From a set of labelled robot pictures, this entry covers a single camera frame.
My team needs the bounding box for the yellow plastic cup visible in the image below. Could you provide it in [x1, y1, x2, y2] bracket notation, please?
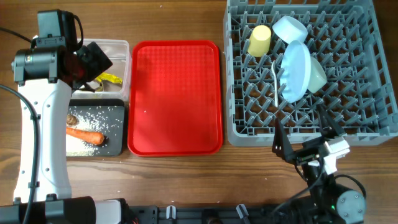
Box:
[248, 25, 272, 57]

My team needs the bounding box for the light blue bowl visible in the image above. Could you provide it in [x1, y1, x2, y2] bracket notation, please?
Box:
[272, 16, 308, 44]

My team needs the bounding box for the white plastic spoon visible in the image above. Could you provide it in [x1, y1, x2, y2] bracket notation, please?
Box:
[271, 61, 279, 108]

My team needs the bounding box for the white rice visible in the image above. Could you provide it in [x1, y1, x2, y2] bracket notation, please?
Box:
[65, 106, 125, 157]

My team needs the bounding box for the large light blue plate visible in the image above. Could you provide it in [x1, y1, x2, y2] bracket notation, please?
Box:
[280, 40, 311, 103]

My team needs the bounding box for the black plastic tray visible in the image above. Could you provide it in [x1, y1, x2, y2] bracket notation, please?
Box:
[65, 98, 126, 157]

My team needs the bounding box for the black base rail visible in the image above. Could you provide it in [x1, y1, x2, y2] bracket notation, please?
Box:
[130, 204, 299, 224]

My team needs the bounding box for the brown food lump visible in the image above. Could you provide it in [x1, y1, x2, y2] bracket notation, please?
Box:
[66, 114, 78, 126]

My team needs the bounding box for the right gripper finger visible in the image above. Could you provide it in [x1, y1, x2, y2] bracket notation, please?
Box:
[272, 118, 295, 162]
[317, 105, 345, 139]

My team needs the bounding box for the yellow wrapper strip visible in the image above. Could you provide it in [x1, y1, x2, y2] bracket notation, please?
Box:
[94, 73, 123, 91]

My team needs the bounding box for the teal green bowl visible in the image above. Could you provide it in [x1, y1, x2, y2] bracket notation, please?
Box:
[308, 57, 327, 93]

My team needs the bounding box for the red serving tray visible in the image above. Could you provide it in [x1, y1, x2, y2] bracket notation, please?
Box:
[127, 40, 223, 157]

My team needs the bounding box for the grey dishwasher rack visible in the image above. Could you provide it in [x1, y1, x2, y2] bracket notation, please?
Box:
[223, 0, 397, 147]

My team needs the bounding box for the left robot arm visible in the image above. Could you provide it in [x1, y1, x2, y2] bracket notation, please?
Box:
[1, 42, 129, 223]

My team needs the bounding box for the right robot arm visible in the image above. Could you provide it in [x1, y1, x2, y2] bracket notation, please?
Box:
[270, 106, 367, 223]

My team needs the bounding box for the clear plastic bin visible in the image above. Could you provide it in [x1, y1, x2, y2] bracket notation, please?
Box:
[72, 39, 132, 102]

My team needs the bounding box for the orange carrot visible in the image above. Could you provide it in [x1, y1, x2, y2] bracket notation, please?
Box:
[66, 128, 105, 145]

